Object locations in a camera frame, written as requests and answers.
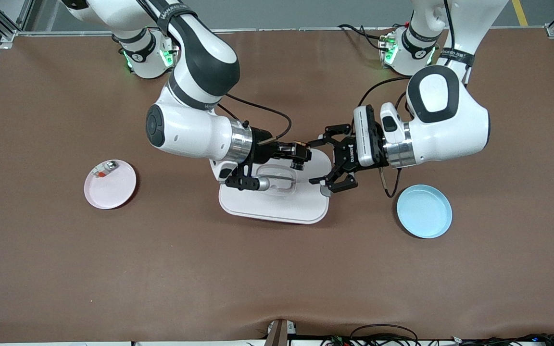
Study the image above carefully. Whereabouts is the aluminium table edge rail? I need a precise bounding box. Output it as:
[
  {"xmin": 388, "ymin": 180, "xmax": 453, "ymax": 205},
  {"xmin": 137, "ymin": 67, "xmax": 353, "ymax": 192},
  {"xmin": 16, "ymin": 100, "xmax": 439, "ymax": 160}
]
[{"xmin": 0, "ymin": 26, "xmax": 554, "ymax": 37}]

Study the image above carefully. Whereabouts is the white lidded storage box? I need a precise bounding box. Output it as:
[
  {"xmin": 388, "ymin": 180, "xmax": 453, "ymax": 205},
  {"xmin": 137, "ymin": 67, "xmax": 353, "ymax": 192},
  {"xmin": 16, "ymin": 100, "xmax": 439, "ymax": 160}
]
[{"xmin": 210, "ymin": 149, "xmax": 333, "ymax": 225}]

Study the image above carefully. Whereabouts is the pink round plate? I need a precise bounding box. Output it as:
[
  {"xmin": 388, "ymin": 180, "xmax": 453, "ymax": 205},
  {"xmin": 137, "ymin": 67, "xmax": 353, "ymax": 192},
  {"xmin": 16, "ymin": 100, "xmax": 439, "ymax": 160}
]
[{"xmin": 84, "ymin": 160, "xmax": 137, "ymax": 210}]

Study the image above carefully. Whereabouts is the black cable bundle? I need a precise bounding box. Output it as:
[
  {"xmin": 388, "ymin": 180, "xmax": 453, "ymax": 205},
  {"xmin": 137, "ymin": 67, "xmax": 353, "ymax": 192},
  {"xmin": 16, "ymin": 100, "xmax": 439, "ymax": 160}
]
[{"xmin": 319, "ymin": 323, "xmax": 554, "ymax": 346}]

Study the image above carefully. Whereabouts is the brown table mat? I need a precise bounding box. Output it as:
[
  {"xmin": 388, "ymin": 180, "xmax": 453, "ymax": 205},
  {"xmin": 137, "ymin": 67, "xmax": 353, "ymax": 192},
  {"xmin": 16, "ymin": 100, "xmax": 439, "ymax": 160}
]
[{"xmin": 0, "ymin": 28, "xmax": 554, "ymax": 343}]

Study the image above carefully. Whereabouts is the orange push button switch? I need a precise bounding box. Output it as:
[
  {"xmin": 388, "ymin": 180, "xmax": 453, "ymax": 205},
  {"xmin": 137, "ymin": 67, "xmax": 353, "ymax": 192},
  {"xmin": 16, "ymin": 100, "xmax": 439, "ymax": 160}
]
[{"xmin": 290, "ymin": 141, "xmax": 313, "ymax": 170}]

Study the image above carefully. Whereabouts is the light blue round plate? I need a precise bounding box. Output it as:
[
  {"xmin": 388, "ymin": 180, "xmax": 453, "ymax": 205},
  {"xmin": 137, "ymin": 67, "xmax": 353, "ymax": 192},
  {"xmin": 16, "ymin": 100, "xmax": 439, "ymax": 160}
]
[{"xmin": 396, "ymin": 185, "xmax": 453, "ymax": 239}]

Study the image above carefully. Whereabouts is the black base power cable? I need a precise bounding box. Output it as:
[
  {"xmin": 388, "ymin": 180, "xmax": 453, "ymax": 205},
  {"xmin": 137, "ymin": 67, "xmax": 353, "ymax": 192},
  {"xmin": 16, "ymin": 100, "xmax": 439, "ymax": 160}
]
[{"xmin": 337, "ymin": 23, "xmax": 390, "ymax": 52}]

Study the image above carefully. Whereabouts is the table edge clamp bracket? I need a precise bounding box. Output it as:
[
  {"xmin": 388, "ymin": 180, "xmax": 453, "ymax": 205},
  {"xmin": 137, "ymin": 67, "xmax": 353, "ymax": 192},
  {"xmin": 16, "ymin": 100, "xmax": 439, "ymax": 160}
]
[{"xmin": 265, "ymin": 319, "xmax": 298, "ymax": 346}]

